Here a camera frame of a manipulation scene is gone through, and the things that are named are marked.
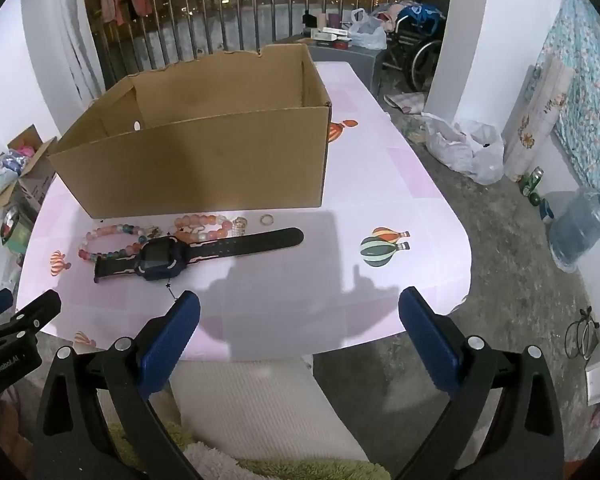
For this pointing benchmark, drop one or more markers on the open printed cardboard box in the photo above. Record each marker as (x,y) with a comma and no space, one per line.
(35,175)

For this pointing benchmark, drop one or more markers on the gold butterfly pendant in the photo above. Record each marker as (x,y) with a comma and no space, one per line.
(155,233)

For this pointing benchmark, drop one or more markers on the white curtain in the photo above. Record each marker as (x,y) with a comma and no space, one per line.
(77,35)

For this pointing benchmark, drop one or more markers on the large white plastic bag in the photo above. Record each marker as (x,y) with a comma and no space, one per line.
(460,150)

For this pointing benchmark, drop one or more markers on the small black object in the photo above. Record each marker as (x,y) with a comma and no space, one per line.
(310,19)

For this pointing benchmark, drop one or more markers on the mint green metal bucket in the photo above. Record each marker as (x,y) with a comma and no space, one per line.
(17,240)

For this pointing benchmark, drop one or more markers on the blue white small bottle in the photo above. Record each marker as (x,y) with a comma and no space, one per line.
(546,212)

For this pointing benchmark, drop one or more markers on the folded floral foam mat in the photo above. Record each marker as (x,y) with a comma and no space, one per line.
(535,120)

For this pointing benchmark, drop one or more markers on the teal floral cloth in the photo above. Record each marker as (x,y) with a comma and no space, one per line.
(590,85)

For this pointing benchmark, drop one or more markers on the black smartwatch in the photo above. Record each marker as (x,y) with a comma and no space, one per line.
(157,260)

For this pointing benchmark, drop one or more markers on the pink clothes pile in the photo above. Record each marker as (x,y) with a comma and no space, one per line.
(387,15)

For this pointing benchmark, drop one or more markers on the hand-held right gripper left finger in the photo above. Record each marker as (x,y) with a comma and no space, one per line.
(172,345)

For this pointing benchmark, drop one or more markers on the brown cardboard box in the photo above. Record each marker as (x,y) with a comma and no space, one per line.
(205,160)

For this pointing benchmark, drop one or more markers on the small green bottle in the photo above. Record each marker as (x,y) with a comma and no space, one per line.
(532,182)

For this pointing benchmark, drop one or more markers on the crumpled printed paper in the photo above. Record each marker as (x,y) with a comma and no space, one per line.
(405,102)

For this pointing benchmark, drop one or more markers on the white flat box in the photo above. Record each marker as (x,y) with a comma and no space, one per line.
(330,35)

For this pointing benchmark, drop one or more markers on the blue bag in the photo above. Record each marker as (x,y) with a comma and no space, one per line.
(420,14)

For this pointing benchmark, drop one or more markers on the blue water jug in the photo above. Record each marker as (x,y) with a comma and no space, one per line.
(575,230)

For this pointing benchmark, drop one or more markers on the green fluffy garment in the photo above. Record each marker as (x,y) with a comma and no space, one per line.
(290,470)

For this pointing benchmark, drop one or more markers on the wheelchair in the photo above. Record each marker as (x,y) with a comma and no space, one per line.
(425,60)

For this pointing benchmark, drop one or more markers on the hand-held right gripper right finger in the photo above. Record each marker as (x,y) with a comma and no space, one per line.
(427,345)

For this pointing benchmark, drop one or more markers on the grey cabinet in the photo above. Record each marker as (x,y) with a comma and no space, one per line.
(365,67)

